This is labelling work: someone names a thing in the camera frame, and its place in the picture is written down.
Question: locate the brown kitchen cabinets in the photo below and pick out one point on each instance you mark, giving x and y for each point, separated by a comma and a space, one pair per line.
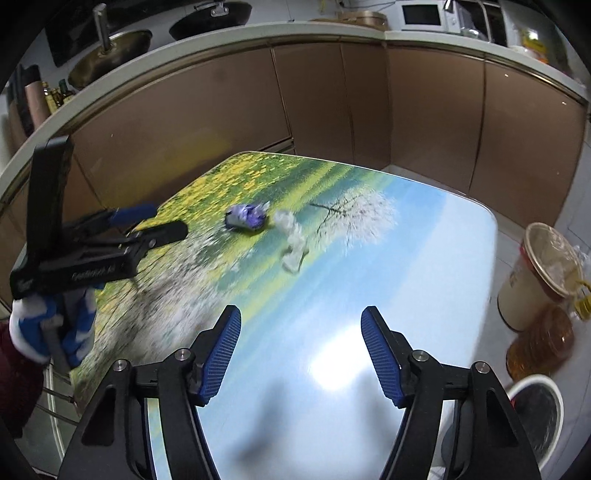
207, 115

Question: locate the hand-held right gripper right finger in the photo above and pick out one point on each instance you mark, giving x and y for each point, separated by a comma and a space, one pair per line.
381, 360

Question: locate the olive oil bottles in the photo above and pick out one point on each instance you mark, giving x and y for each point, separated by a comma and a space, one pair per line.
57, 97

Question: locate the metal chair frame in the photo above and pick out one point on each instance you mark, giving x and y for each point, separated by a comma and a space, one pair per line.
60, 397

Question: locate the yellow packet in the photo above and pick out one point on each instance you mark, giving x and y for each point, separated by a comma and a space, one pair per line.
533, 41

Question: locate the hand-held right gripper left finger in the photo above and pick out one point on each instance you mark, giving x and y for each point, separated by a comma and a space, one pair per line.
221, 360

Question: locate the black frying pan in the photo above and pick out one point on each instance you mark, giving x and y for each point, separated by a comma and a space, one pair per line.
210, 18

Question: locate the brown cylinder container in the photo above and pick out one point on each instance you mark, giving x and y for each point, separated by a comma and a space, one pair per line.
34, 99

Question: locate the white trash bin black liner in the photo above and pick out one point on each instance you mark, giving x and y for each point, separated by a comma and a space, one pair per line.
538, 378

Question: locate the white tissue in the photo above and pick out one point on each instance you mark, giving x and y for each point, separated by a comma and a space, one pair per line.
293, 244

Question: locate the white kitchen countertop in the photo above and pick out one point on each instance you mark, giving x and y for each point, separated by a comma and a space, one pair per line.
323, 35

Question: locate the person's left forearm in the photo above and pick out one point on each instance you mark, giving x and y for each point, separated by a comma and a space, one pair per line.
18, 383

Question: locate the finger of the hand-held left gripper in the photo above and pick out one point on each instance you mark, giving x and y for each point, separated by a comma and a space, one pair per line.
134, 213
168, 230

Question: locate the brass wok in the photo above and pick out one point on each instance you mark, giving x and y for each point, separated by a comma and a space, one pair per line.
111, 57

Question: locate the purple wrapper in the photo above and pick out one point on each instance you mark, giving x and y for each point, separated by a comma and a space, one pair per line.
247, 217

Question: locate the person's left hand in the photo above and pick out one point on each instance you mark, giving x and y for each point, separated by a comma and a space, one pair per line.
27, 323

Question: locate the landscape printed table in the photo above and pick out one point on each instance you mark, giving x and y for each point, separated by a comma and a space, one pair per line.
369, 277

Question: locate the white microwave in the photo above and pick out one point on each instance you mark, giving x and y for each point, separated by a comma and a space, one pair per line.
422, 16

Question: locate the beige bucket with plastic liner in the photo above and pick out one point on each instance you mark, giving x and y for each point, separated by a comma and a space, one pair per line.
521, 286

